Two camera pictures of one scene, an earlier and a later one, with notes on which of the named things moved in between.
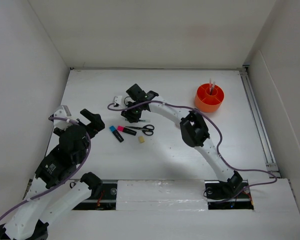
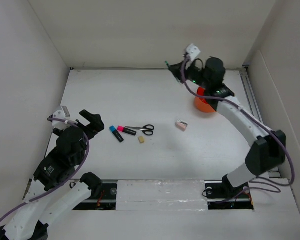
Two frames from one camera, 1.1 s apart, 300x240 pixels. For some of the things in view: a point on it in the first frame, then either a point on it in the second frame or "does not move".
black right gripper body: x=134 y=113 to x=195 y=75
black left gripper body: x=92 y=131 does not move
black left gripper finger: x=96 y=120 does not move
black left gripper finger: x=95 y=118 does not move
